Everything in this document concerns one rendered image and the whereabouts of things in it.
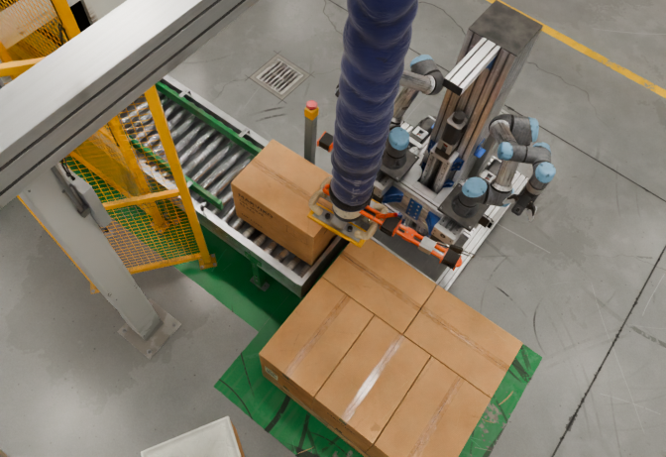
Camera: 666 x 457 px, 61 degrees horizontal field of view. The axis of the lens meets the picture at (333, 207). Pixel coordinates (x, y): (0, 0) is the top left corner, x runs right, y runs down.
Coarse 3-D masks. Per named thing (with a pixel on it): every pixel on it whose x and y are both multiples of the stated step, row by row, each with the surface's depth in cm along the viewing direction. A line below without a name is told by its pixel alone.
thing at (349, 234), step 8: (312, 216) 302; (320, 216) 302; (328, 216) 299; (320, 224) 301; (328, 224) 300; (352, 224) 301; (336, 232) 298; (344, 232) 298; (352, 232) 298; (352, 240) 296; (360, 240) 297
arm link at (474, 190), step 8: (464, 184) 300; (472, 184) 298; (480, 184) 297; (488, 184) 299; (464, 192) 300; (472, 192) 296; (480, 192) 295; (488, 192) 297; (464, 200) 304; (472, 200) 300; (480, 200) 299
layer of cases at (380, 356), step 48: (336, 288) 341; (384, 288) 343; (432, 288) 345; (288, 336) 325; (336, 336) 327; (384, 336) 328; (432, 336) 330; (480, 336) 332; (288, 384) 329; (336, 384) 313; (384, 384) 315; (432, 384) 316; (480, 384) 318; (384, 432) 302; (432, 432) 304
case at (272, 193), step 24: (264, 168) 332; (288, 168) 334; (312, 168) 334; (240, 192) 328; (264, 192) 324; (288, 192) 325; (312, 192) 326; (240, 216) 358; (264, 216) 333; (288, 216) 318; (288, 240) 337; (312, 240) 315; (312, 264) 345
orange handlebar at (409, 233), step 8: (328, 184) 298; (328, 192) 296; (368, 208) 293; (368, 216) 291; (400, 224) 289; (400, 232) 287; (408, 232) 287; (408, 240) 286; (440, 248) 284; (440, 256) 282
